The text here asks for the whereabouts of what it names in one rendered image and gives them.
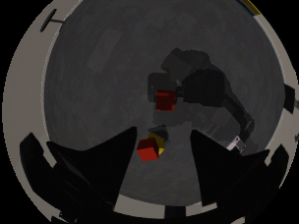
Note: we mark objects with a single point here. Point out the yellow cube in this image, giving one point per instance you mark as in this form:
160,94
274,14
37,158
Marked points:
159,141

